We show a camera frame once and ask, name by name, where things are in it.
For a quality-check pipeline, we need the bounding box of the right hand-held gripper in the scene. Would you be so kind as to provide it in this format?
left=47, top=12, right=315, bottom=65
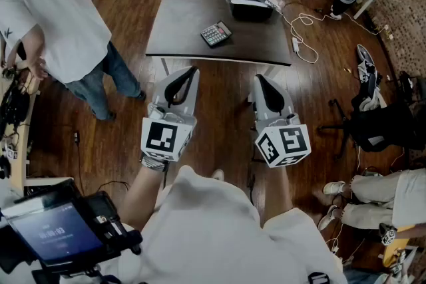
left=252, top=74, right=312, bottom=169

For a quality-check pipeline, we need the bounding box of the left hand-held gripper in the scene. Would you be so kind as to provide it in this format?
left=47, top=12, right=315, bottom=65
left=141, top=65, right=200, bottom=163

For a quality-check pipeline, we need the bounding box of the black calculator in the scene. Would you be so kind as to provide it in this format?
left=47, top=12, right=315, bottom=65
left=200, top=20, right=233, bottom=48

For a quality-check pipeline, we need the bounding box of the person's right forearm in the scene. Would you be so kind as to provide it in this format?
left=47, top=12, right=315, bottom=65
left=262, top=161, right=294, bottom=229

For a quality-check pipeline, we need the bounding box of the person's left forearm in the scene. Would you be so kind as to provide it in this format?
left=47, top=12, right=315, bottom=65
left=118, top=162, right=167, bottom=233

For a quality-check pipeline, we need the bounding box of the black box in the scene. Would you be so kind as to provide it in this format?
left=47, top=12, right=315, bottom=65
left=226, top=0, right=276, bottom=23

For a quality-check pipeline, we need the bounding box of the light cloth on chair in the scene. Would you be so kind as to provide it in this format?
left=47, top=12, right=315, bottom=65
left=361, top=94, right=387, bottom=112

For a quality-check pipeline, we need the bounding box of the black and white cloth bundle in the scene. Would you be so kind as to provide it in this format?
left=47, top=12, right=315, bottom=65
left=357, top=59, right=379, bottom=84

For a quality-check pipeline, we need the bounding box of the grey oval shell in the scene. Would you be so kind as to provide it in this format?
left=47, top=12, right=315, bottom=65
left=356, top=43, right=374, bottom=63

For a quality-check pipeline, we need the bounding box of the black office chair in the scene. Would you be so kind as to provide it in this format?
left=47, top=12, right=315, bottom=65
left=319, top=71, right=426, bottom=157

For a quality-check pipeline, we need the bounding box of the person's white clothing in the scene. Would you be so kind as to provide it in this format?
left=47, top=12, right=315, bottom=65
left=99, top=165, right=349, bottom=284

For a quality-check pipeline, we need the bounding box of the light wooden desk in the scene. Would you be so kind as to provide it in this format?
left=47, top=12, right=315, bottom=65
left=0, top=72, right=74, bottom=192

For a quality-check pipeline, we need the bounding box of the black tablet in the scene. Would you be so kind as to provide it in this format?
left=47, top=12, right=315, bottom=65
left=0, top=178, right=114, bottom=269

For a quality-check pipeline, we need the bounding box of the yellow plastic object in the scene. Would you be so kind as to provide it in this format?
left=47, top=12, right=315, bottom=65
left=382, top=225, right=417, bottom=269

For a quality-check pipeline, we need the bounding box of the left hand-held gripper camera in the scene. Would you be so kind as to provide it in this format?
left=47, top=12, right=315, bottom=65
left=148, top=103, right=166, bottom=120

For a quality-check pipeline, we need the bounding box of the white cable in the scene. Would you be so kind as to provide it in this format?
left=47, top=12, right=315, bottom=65
left=282, top=11, right=335, bottom=65

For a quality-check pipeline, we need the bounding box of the black tablet mount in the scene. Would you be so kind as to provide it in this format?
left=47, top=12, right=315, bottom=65
left=83, top=191, right=144, bottom=257

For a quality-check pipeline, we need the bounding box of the bundle of black cables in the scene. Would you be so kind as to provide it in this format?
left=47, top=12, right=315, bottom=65
left=0, top=65, right=33, bottom=144

